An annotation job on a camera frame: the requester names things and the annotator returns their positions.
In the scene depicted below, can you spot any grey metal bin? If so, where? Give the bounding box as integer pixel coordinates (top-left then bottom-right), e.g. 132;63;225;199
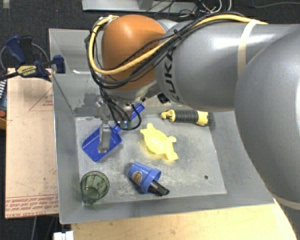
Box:
48;28;276;225

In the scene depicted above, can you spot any black cylinder on white bracket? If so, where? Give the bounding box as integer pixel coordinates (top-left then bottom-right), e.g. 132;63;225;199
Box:
156;91;171;105

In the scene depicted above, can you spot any green clear glass cup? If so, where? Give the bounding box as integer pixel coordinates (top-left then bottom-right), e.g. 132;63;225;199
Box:
79;170;111;206

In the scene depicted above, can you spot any yellow toy turtle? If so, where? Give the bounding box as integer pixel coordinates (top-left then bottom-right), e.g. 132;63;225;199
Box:
139;122;179;162

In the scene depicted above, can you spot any yellow and black tool handle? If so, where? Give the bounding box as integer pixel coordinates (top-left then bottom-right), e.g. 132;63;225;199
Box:
160;109;215;127

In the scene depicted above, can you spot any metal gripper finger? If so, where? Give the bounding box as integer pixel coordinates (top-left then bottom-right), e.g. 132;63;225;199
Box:
97;123;112;154

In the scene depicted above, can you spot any blue plastic scoop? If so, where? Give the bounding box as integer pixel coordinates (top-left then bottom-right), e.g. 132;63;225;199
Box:
81;103;146;163

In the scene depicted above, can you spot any brown cardboard board red print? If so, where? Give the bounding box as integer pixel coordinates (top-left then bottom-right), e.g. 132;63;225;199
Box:
4;67;60;220

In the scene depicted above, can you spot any blue plastic cup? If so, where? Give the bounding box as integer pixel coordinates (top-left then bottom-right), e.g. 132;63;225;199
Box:
126;161;163;195

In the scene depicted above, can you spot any black marker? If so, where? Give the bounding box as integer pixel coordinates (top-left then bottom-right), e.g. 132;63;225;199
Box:
149;180;171;198

